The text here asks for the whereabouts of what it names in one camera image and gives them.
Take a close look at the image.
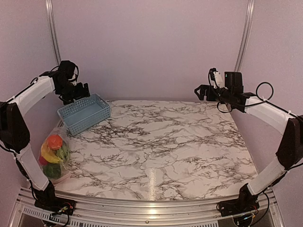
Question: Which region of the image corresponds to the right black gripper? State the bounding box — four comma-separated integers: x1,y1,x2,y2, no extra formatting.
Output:
194,85,233,104

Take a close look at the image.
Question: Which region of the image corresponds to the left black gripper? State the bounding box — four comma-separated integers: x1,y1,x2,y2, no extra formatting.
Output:
57,80,89,105

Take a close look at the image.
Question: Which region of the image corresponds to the clear zip top bag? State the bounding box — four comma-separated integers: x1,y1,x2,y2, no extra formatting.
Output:
38,127,71,185

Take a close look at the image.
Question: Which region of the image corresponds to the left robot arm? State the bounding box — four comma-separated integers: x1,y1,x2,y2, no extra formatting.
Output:
0,60,90,210

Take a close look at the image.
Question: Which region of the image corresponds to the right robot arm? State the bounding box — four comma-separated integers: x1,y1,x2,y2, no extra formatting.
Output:
194,68,303,212

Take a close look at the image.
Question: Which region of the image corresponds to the fake orange fruit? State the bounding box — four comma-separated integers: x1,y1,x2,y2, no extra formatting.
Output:
47,134,63,150

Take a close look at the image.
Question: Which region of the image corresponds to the fake green lettuce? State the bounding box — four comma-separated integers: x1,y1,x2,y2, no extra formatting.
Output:
56,142,70,164

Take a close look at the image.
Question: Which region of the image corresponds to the fake yellow banana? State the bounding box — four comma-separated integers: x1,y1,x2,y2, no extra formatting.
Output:
41,142,62,164

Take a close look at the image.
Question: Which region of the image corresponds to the fake red food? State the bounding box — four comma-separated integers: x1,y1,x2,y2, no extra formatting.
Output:
39,156,48,166

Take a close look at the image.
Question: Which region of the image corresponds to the blue plastic basket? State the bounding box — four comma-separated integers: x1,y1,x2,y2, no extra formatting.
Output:
57,94,111,136

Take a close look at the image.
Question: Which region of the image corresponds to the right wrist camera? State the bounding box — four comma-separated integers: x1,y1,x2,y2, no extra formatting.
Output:
209,68,224,89

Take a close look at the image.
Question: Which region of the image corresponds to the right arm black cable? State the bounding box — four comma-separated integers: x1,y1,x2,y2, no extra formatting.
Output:
256,81,275,103

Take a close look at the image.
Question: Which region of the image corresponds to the left aluminium corner post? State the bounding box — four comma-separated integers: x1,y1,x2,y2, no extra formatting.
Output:
45,0,61,65

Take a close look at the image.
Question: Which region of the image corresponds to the aluminium corner post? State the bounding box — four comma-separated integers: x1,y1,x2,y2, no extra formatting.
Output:
45,0,61,65
234,0,255,71

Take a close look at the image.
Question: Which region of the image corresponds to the right aluminium corner post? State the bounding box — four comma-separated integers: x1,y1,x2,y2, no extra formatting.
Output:
234,0,255,71

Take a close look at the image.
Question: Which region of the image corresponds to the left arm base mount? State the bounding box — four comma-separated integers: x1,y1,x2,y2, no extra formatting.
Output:
35,197,76,216

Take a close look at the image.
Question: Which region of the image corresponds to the aluminium front frame rail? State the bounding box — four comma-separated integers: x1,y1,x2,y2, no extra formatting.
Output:
9,186,285,227

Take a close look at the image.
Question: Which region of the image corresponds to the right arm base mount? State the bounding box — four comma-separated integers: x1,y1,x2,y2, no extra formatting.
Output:
216,199,259,217

